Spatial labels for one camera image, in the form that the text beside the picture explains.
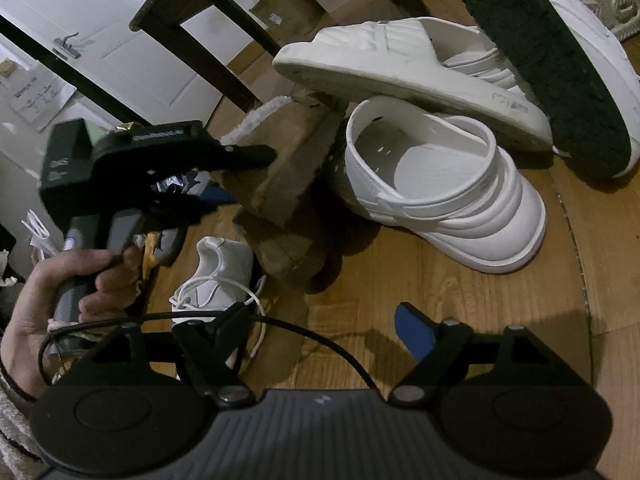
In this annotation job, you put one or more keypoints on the person's left hand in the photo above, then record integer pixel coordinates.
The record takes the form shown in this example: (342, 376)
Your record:
(30, 320)

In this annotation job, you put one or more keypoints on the person's left forearm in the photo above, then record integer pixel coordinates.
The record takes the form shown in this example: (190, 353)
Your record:
(17, 430)

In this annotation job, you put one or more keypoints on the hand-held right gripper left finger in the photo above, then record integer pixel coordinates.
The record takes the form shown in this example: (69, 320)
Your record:
(235, 317)

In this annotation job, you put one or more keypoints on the cardboard box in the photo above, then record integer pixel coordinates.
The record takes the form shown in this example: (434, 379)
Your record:
(295, 5)

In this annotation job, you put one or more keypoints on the white slide sandal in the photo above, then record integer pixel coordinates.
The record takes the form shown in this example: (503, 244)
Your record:
(380, 75)

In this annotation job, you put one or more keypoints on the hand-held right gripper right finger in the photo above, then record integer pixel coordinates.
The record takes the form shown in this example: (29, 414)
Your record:
(415, 330)

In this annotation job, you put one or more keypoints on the tan fleece-lined slipper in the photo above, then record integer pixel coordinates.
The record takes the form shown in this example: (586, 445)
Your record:
(280, 160)
(285, 255)

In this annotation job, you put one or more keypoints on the white clog with purple charms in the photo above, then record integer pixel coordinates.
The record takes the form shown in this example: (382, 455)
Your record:
(475, 220)

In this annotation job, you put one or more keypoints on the dark wooden rail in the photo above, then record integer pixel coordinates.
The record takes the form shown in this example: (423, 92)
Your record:
(75, 67)

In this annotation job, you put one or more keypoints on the pale knit shoe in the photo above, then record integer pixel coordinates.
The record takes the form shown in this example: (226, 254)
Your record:
(600, 5)

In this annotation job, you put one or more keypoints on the printed paper sheet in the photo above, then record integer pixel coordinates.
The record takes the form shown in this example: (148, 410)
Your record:
(40, 97)

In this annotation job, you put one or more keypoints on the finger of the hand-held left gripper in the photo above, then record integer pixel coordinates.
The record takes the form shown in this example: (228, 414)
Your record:
(250, 157)
(195, 207)

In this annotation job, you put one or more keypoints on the dark wooden chair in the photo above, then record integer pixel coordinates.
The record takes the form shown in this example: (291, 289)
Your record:
(165, 15)

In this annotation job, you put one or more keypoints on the white paper scrap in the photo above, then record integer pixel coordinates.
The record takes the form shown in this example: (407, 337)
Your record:
(42, 235)

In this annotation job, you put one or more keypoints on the white door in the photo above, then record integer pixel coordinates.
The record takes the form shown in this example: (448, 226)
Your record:
(125, 20)

